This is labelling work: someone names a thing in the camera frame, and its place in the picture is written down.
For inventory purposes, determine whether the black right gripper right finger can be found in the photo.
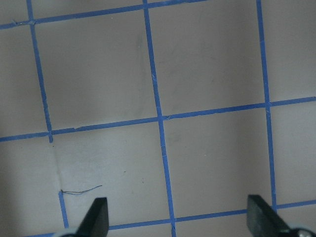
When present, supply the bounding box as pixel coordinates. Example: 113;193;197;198
247;195;296;237

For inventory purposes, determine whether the thin loose wire strand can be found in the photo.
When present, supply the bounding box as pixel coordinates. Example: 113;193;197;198
61;185;103;195

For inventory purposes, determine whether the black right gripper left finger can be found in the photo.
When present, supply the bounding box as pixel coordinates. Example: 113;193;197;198
75;197;109;237

